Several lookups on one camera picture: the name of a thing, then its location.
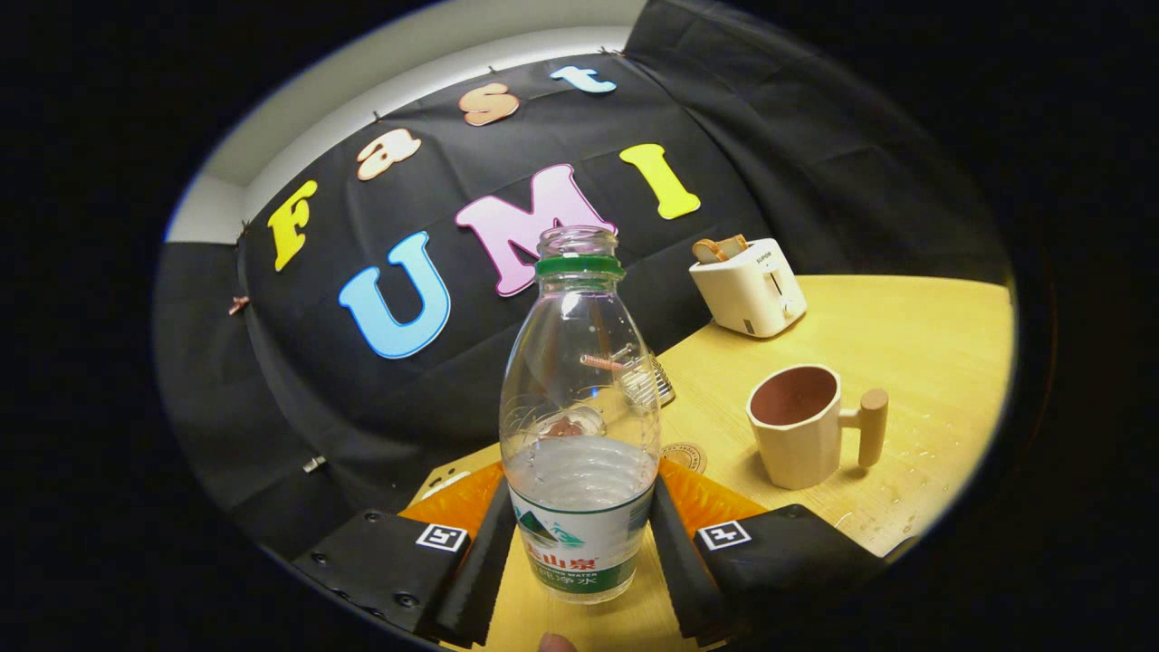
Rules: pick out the round wooden coaster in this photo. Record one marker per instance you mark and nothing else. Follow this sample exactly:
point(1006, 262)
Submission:
point(686, 455)

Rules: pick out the wooden table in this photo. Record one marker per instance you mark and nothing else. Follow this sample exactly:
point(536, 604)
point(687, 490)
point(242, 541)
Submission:
point(905, 362)

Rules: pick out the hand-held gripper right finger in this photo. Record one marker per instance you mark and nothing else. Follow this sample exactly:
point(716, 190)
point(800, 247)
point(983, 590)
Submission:
point(684, 570)

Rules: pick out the pink clip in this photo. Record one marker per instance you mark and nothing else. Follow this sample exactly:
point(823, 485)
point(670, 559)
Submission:
point(238, 305)

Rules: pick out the black backdrop cloth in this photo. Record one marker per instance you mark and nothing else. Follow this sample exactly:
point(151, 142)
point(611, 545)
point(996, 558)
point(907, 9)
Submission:
point(435, 407)

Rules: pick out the toast bread slice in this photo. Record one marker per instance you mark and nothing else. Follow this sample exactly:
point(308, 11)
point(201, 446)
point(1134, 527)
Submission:
point(735, 244)
point(708, 250)

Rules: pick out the white toaster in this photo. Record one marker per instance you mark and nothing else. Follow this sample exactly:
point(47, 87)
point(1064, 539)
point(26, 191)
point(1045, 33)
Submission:
point(747, 294)

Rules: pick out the white clip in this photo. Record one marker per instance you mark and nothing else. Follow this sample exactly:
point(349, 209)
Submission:
point(314, 464)

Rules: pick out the pink stick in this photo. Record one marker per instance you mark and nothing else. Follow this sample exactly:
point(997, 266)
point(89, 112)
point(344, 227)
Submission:
point(602, 362)

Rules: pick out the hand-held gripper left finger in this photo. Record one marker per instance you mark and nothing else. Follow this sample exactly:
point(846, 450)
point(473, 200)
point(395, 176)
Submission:
point(475, 580)

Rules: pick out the clear plastic juice bottle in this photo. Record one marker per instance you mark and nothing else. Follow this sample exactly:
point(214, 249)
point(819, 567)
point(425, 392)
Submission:
point(579, 507)

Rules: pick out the white divided condiment dish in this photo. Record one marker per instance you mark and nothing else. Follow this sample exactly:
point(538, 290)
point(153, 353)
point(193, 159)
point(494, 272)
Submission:
point(444, 483)

